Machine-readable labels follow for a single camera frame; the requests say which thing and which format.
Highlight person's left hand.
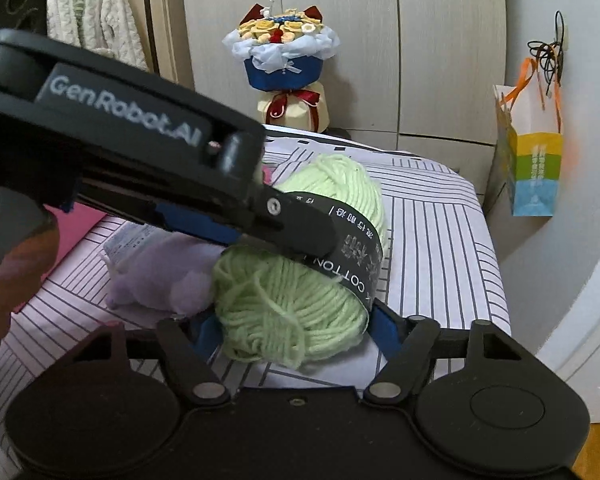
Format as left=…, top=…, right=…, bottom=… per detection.
left=0, top=185, right=58, bottom=366

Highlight cream fluffy pajama top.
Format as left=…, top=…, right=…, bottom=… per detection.
left=47, top=0, right=148, bottom=71

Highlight colourful paper gift bag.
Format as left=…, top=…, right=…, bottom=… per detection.
left=492, top=57, right=566, bottom=218

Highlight light green yarn ball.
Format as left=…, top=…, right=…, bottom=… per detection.
left=212, top=154, right=391, bottom=368

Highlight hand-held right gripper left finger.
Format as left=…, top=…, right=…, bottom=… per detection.
left=65, top=310, right=231, bottom=403

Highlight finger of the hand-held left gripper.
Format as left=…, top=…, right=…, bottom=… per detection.
left=240, top=187, right=341, bottom=261
left=155, top=202, right=241, bottom=247

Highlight purple plush toy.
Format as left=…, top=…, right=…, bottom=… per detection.
left=105, top=235, right=221, bottom=318

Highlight yellow flower bouquet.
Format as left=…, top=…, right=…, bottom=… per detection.
left=222, top=2, right=341, bottom=133

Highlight striped tablecloth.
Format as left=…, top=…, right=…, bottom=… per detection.
left=0, top=130, right=511, bottom=461

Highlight beige cabinet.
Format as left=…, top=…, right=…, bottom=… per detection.
left=140, top=0, right=196, bottom=91

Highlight black hanging cables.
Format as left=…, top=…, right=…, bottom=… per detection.
left=527, top=10, right=566, bottom=106

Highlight grey wooden wardrobe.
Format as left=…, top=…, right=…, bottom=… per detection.
left=180, top=0, right=506, bottom=181

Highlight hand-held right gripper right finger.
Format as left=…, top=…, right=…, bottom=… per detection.
left=362, top=300, right=528, bottom=406

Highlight pink cardboard box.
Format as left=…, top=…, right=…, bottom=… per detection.
left=45, top=202, right=108, bottom=271

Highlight small white box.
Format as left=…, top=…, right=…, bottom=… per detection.
left=102, top=222, right=173, bottom=266

